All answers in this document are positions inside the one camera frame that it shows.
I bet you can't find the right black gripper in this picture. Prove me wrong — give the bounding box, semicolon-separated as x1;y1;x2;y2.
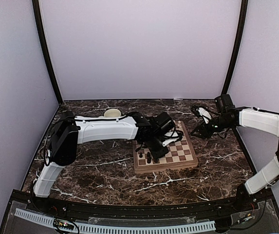
191;115;233;139

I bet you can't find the dark tall piece front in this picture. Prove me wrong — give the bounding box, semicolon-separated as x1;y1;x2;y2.
147;152;152;164

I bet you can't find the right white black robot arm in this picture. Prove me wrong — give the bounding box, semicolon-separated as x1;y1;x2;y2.
190;106;279;212

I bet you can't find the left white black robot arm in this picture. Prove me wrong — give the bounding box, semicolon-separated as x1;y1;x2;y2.
33;111;177;213

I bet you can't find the white pieces back row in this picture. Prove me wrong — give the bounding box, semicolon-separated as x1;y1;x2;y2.
175;120;182;129

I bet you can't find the wooden chess board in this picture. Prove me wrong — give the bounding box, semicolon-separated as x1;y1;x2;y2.
133;121;198;174

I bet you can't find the white ribbed mug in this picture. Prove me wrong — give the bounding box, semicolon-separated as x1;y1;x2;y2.
104;108;121;118

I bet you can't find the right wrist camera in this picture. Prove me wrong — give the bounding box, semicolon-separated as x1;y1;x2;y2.
214;94;235;114

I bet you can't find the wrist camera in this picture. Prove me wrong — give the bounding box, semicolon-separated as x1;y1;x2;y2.
155;112;175;135
214;94;235;114

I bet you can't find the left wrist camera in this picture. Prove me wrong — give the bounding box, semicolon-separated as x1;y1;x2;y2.
155;112;175;135

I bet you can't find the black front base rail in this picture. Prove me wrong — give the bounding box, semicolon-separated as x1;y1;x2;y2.
2;190;279;234

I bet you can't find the right black frame post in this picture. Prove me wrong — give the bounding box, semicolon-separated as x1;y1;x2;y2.
221;0;248;95

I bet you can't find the black frame post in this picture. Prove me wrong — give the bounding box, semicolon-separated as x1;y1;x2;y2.
221;0;248;95
32;0;63;105

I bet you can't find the white slotted cable duct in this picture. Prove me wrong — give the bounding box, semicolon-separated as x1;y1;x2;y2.
14;208;216;234

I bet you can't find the left black frame post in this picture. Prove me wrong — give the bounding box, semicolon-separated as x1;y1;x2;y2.
32;0;63;105

